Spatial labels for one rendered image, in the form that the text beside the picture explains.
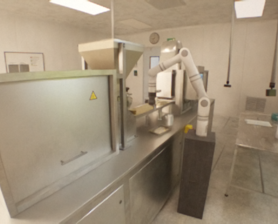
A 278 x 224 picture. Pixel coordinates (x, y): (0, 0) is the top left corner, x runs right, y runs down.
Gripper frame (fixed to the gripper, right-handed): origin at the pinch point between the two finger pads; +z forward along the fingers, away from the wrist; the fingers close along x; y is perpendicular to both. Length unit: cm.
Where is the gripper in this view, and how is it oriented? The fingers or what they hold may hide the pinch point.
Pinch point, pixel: (154, 111)
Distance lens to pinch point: 152.8
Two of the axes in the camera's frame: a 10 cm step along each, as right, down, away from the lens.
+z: 0.0, 9.7, 2.5
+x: -4.1, 2.3, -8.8
